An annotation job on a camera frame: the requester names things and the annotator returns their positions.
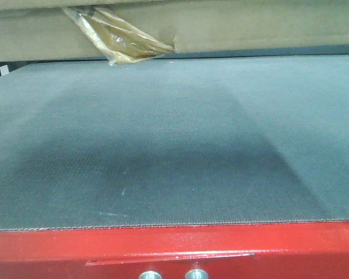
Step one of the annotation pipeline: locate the red conveyor frame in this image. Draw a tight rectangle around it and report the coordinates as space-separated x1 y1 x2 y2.
0 221 349 278

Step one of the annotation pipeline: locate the dark conveyor belt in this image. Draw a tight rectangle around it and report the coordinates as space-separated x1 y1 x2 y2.
0 55 349 231

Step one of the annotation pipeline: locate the silver bolt right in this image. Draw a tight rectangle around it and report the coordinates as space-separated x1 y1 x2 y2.
185 269 209 279

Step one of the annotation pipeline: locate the silver bolt left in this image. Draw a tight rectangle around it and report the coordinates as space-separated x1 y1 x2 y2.
138 270 162 279

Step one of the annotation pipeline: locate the brown cardboard carton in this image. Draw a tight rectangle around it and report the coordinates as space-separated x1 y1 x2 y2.
0 1 349 63

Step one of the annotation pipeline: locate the silver bolt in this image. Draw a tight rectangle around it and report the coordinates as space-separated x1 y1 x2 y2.
185 269 209 279
138 270 162 279

